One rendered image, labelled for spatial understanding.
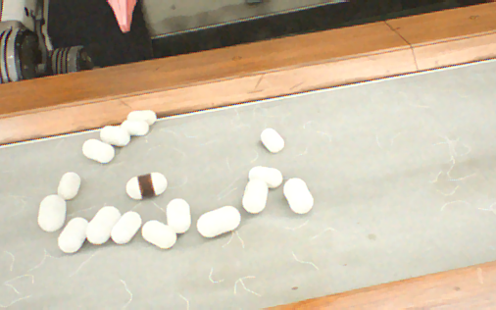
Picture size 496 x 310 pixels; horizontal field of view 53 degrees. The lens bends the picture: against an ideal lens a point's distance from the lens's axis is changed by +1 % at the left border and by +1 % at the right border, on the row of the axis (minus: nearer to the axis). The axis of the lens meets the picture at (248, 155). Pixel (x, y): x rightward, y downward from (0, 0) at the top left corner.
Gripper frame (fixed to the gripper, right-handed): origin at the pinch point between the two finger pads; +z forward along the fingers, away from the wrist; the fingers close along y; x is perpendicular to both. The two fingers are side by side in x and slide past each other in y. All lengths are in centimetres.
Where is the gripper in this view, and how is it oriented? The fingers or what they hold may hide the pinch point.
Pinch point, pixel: (124, 21)
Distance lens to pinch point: 52.5
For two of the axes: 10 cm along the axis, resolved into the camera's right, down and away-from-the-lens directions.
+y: 9.8, -1.9, 0.8
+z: 2.0, 9.5, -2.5
